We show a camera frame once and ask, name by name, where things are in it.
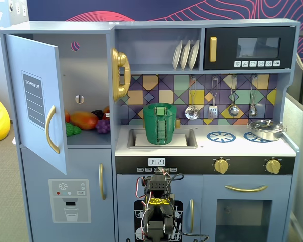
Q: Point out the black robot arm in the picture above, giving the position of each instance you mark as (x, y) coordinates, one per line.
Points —
(155, 227)

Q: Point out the steel pot lid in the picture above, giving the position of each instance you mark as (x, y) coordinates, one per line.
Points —
(266, 124)

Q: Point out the yellow patterned tape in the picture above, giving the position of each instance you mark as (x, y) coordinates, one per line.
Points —
(158, 201)

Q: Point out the digital clock display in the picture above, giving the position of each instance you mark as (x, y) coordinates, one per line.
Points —
(156, 161)

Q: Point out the blue dishwasher door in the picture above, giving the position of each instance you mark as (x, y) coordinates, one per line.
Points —
(126, 186)

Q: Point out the blue oven door with window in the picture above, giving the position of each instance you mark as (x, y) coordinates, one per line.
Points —
(209, 186)

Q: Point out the green printed container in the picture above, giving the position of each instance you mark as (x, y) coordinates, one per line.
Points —
(149, 131)

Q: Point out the grey toy sink basin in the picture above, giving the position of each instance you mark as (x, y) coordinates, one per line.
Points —
(192, 137)

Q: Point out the gold toy faucet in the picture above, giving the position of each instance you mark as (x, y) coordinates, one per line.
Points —
(178, 123)

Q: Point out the gold stove knob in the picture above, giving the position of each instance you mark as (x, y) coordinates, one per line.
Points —
(221, 166)
(273, 166)

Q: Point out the steel skimmer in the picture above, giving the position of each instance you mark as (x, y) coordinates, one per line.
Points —
(192, 113)

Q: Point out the purple toy grapes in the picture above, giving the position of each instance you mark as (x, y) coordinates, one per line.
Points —
(103, 126)

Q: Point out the small red toy fruit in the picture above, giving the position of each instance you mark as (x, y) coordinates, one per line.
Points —
(106, 116)

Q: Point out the steel slotted spatula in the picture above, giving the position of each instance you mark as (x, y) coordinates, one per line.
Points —
(212, 113)

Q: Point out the dark toy berries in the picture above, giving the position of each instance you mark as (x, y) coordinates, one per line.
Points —
(98, 114)

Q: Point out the orange red toy mango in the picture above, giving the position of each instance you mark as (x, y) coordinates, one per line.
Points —
(84, 120)

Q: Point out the green toy grapes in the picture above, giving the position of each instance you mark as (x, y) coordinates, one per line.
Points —
(72, 129)

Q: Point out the steel ladle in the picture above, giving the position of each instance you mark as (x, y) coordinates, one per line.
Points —
(233, 111)

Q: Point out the red orange toy fruit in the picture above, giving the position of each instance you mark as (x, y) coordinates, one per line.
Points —
(67, 116)

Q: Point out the steel toy pot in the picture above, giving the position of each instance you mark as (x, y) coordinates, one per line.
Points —
(265, 135)

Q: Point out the steel spoon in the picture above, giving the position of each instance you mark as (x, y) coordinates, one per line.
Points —
(253, 111)

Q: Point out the blue door with dispenser print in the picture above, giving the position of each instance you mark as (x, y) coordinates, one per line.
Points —
(38, 169)

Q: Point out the gold toy telephone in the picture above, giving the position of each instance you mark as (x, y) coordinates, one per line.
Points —
(121, 63)

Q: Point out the white toy plate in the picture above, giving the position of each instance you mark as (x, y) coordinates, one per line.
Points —
(177, 56)
(194, 54)
(185, 55)

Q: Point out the grey office partition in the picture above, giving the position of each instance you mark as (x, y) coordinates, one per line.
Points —
(300, 131)

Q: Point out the black toy microwave door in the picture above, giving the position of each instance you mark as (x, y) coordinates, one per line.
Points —
(227, 32)

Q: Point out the open blue fridge door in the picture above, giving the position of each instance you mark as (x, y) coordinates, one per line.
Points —
(20, 58)

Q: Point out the blue wooden toy kitchen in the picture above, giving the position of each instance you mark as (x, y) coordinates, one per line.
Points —
(53, 26)

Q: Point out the small wrist camera board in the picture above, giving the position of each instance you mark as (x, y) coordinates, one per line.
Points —
(162, 170)

